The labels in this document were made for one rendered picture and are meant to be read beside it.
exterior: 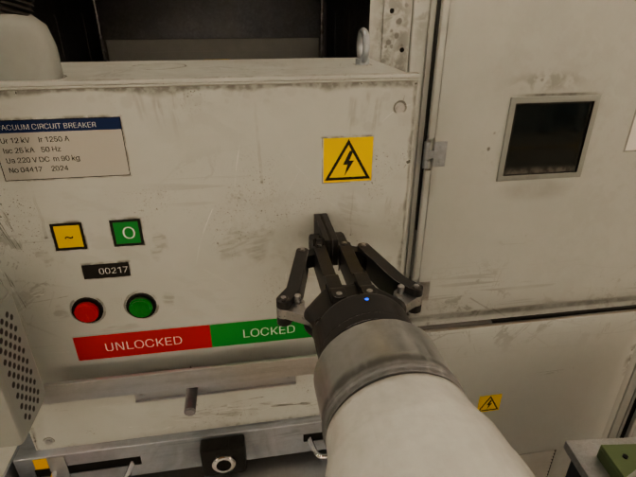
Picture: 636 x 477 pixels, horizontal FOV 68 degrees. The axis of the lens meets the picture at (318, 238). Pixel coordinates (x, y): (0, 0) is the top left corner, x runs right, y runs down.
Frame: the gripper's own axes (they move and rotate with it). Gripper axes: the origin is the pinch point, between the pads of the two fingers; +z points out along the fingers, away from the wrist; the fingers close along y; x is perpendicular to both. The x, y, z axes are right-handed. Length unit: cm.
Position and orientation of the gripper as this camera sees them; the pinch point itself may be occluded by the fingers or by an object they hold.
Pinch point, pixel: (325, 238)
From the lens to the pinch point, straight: 51.3
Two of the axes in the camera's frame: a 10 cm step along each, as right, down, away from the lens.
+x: 0.0, -8.9, -4.5
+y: 9.9, -0.7, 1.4
